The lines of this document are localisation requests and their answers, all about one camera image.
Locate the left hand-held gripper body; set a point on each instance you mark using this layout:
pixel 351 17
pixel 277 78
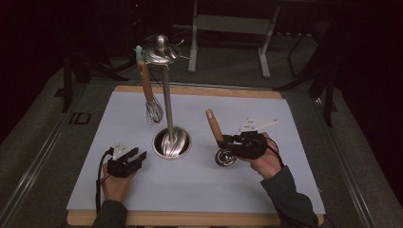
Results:
pixel 122 167

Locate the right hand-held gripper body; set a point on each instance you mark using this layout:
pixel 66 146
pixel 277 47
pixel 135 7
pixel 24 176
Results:
pixel 250 145

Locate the steel utensil stand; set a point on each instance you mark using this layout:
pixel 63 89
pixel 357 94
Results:
pixel 168 104

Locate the person's left hand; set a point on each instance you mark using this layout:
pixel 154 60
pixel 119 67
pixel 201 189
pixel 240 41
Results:
pixel 117 188

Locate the person's right hand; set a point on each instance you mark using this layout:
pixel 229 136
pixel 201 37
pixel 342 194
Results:
pixel 269 164

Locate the white paper sheet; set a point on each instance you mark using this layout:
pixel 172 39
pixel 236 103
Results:
pixel 206 193

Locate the black metal stand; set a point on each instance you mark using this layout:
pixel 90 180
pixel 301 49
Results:
pixel 329 95
pixel 67 82

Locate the grey metal frame stand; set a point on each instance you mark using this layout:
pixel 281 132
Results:
pixel 234 23

